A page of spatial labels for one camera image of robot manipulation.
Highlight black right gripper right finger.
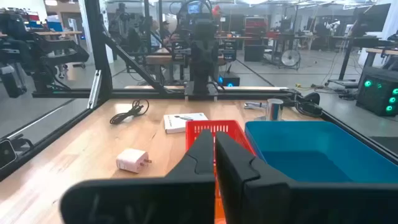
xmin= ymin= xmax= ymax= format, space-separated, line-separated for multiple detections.
xmin=215 ymin=131 xmax=398 ymax=224

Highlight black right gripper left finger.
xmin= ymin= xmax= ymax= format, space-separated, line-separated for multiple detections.
xmin=60 ymin=129 xmax=216 ymax=224

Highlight white power adapter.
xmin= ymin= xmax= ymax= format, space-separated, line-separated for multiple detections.
xmin=116 ymin=148 xmax=152 ymax=174

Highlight white box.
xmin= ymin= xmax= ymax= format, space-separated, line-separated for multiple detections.
xmin=163 ymin=112 xmax=209 ymax=134

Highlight white cable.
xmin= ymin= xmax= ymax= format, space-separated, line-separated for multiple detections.
xmin=244 ymin=101 xmax=268 ymax=110

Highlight black cable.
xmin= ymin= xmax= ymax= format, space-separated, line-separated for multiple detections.
xmin=109 ymin=98 xmax=150 ymax=126

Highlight blue plastic bin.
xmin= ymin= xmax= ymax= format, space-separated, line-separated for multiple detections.
xmin=244 ymin=120 xmax=398 ymax=184

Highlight orange plastic basket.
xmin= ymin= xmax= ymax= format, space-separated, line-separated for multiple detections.
xmin=213 ymin=164 xmax=227 ymax=224

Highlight red plastic basket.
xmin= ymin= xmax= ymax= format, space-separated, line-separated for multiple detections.
xmin=185 ymin=119 xmax=257 ymax=166

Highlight shiny silver cylinder stand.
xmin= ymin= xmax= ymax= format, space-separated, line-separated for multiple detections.
xmin=254 ymin=98 xmax=284 ymax=122

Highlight black box with blue light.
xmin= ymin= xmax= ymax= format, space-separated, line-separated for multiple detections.
xmin=217 ymin=72 xmax=241 ymax=88

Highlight round floor fan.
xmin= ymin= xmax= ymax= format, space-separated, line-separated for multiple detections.
xmin=279 ymin=49 xmax=302 ymax=70

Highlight black equipment box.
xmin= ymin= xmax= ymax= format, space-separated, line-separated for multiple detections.
xmin=222 ymin=40 xmax=238 ymax=62
xmin=171 ymin=40 xmax=191 ymax=62

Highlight wooden workbench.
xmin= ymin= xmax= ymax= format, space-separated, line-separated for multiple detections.
xmin=144 ymin=46 xmax=229 ymax=85

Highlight black floor mat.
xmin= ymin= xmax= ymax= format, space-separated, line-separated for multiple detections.
xmin=369 ymin=135 xmax=398 ymax=155

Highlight black computer with green lights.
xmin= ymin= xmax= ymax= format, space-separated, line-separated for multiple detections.
xmin=356 ymin=67 xmax=398 ymax=118

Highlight black-legged desk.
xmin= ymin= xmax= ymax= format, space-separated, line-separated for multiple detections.
xmin=325 ymin=35 xmax=398 ymax=90

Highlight red tool cabinet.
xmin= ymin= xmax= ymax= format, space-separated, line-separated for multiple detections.
xmin=244 ymin=17 xmax=268 ymax=62

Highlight person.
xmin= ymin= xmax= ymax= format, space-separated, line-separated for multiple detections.
xmin=160 ymin=21 xmax=175 ymax=44
xmin=149 ymin=20 xmax=162 ymax=52

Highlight black office chair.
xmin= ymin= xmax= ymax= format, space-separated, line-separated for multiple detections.
xmin=0 ymin=9 xmax=90 ymax=99

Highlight black monitor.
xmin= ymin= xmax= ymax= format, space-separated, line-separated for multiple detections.
xmin=351 ymin=2 xmax=392 ymax=37

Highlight black tangled cables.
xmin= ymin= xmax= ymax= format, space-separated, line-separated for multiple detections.
xmin=281 ymin=90 xmax=324 ymax=118

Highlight silver frame bracket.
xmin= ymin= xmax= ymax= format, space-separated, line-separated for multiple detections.
xmin=87 ymin=70 xmax=103 ymax=110

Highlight black aluminium table frame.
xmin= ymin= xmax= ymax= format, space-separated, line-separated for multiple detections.
xmin=0 ymin=0 xmax=398 ymax=181

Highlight small black camera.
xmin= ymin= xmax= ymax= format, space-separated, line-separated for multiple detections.
xmin=0 ymin=139 xmax=18 ymax=170

